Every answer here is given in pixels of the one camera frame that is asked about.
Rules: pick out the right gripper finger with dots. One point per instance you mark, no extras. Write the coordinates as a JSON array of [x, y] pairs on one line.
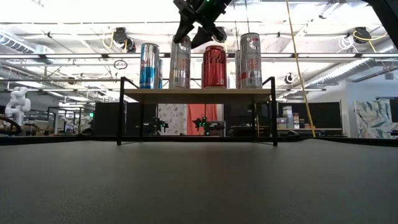
[[203, 32], [185, 21]]

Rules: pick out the white Celsius can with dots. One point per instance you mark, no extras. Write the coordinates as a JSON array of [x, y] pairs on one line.
[[180, 68], [251, 68]]

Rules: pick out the grey beverage can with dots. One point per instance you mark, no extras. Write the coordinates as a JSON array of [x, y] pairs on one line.
[[237, 71]]

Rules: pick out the blue silver Red Bull can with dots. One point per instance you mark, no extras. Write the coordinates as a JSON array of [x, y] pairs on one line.
[[149, 71], [160, 74]]

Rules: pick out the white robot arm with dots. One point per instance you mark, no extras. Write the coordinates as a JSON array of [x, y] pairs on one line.
[[66, 121], [18, 104]]

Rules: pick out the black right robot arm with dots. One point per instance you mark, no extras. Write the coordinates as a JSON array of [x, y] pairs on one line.
[[387, 15]]

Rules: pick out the black round lamp fixture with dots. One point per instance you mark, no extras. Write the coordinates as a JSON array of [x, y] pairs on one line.
[[119, 35], [222, 35], [362, 34]]

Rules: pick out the red panel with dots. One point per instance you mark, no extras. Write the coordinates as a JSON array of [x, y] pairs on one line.
[[199, 110]]

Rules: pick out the black partition panel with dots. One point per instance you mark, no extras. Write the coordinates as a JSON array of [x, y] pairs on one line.
[[109, 118], [239, 115]]

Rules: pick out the white patterned panel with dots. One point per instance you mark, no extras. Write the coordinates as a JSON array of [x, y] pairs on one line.
[[174, 118]]

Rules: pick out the small robot with green lights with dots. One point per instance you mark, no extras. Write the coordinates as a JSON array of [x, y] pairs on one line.
[[202, 124], [157, 126]]

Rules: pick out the small round black lamp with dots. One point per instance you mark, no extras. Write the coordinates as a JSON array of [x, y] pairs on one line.
[[289, 78]]

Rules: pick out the grey cylinder container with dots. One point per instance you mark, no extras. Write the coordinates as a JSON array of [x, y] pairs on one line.
[[287, 113]]

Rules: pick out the light storage box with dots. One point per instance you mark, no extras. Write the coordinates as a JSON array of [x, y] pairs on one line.
[[280, 123]]

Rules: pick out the stack of small boxes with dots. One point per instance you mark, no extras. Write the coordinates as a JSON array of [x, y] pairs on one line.
[[296, 121]]

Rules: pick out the black table mat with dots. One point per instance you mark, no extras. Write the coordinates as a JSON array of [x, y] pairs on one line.
[[124, 193]]

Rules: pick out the colourful abstract painting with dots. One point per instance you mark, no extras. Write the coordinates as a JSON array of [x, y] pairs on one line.
[[373, 118]]

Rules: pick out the black monitor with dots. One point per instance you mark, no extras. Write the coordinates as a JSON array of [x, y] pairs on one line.
[[395, 110]]

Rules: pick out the wooden shelf with black frame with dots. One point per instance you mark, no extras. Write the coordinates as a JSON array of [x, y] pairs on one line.
[[199, 96]]

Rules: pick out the black wall screen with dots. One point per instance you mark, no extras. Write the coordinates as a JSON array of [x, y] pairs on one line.
[[326, 115]]

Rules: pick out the silver ventilation duct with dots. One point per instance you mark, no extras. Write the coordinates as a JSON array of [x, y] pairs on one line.
[[18, 46]]

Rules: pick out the black aluminium table frame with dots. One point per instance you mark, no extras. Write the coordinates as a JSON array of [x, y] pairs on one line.
[[37, 139]]

